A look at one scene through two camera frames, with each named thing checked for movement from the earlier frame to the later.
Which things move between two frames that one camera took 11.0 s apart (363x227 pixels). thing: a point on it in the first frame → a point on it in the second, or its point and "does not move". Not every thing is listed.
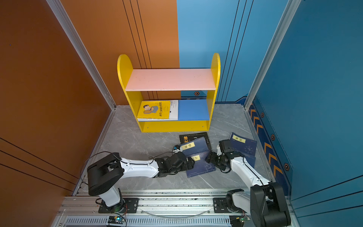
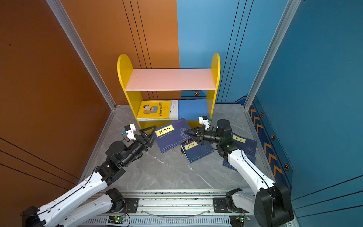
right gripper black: x=211 y=157 → x=201 y=134
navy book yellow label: x=201 y=166 → x=171 y=134
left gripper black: x=186 y=166 → x=141 y=141
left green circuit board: x=116 y=220 does not move
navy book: x=197 y=146 does not move
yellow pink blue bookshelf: x=193 y=115 does not move
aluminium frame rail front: x=155 y=209 does not move
